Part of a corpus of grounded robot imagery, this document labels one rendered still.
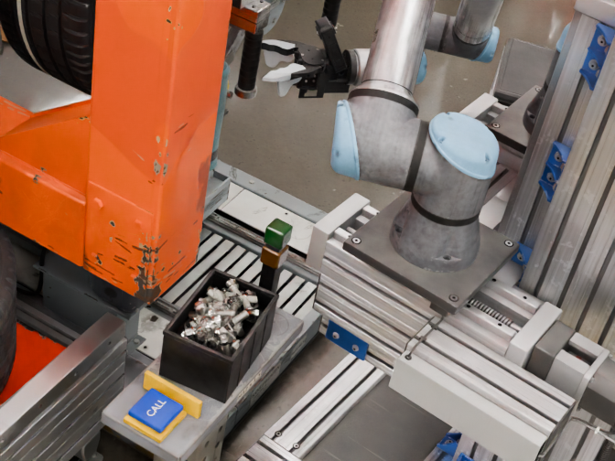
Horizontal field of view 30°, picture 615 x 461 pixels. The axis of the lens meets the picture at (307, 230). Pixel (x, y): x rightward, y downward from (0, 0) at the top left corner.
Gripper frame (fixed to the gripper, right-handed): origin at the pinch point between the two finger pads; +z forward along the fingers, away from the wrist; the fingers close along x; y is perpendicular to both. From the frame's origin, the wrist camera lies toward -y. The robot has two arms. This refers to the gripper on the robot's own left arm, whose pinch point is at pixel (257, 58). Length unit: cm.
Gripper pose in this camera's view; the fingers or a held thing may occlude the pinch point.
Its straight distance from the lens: 229.1
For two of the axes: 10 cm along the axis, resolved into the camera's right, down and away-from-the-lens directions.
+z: -9.5, 0.4, -2.9
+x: -2.5, -6.5, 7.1
